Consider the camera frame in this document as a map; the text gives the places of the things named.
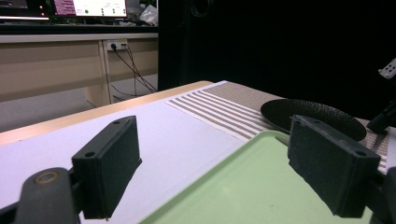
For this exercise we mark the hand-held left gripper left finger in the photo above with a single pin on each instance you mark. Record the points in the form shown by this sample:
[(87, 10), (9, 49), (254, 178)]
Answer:
[(107, 168)]

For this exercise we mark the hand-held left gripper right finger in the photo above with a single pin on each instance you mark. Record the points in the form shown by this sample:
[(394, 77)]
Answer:
[(333, 168)]

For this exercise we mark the black textured plate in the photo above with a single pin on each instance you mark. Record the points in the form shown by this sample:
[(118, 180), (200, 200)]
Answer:
[(330, 116)]

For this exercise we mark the green plastic tray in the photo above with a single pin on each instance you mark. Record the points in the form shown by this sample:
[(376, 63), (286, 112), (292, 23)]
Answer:
[(243, 186)]

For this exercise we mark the white board sheet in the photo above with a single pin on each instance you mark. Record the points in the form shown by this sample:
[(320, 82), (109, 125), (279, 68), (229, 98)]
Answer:
[(174, 146)]

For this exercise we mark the black curtain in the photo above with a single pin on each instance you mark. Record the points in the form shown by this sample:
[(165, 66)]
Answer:
[(280, 46)]

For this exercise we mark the striped beige placemat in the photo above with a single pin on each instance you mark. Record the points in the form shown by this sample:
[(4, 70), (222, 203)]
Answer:
[(236, 102)]

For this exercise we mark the beige wooden desk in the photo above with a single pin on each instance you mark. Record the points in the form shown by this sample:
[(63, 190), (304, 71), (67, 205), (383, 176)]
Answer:
[(46, 62)]

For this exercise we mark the clear plastic bag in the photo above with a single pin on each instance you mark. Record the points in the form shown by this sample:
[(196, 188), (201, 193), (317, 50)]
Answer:
[(149, 15)]

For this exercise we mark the lit computer monitor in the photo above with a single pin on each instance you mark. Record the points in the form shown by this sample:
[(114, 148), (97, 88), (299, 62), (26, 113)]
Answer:
[(99, 7)]

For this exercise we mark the dark computer monitor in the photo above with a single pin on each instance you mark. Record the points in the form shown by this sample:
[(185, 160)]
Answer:
[(18, 12)]

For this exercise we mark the white wall power outlet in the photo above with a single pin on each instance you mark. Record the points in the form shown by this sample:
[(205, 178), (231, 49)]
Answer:
[(120, 43)]

